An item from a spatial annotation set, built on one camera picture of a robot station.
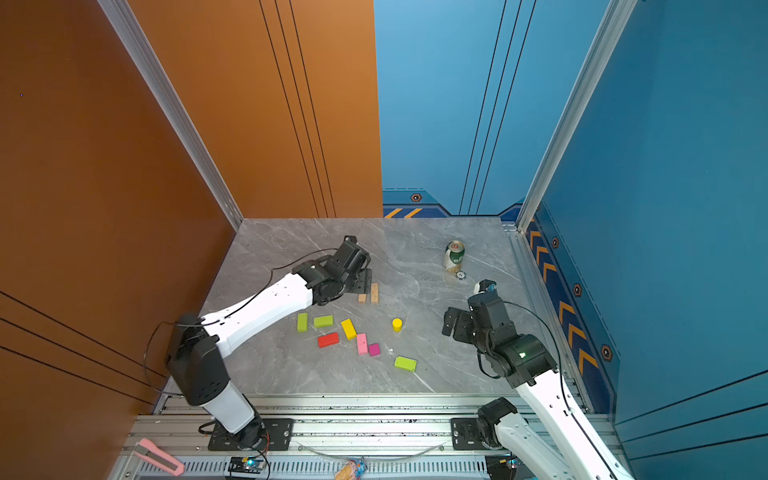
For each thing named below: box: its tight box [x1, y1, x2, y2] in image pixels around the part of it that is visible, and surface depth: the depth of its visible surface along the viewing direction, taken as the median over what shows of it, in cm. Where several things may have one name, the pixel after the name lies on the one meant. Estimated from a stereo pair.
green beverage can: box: [444, 240, 465, 273], surface depth 101 cm
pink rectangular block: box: [357, 333, 369, 355], surface depth 89 cm
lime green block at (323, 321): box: [313, 315, 335, 328], surface depth 94 cm
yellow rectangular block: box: [341, 318, 357, 340], surface depth 93 cm
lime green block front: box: [394, 356, 417, 372], surface depth 86 cm
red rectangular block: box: [317, 332, 340, 348], surface depth 91 cm
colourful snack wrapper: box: [335, 458, 367, 480], surface depth 68 cm
